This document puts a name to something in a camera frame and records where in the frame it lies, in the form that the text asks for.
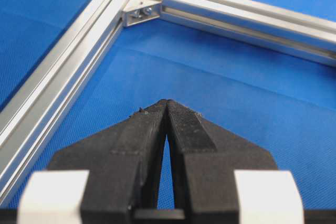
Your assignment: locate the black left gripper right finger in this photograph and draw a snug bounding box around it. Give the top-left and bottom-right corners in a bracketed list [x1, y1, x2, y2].
[166, 100, 278, 223]

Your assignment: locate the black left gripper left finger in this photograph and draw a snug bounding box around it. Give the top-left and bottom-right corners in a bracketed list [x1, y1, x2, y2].
[47, 99, 167, 219]

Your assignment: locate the silver aluminium extrusion frame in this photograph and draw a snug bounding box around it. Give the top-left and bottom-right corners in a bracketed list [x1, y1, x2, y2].
[1, 0, 335, 208]

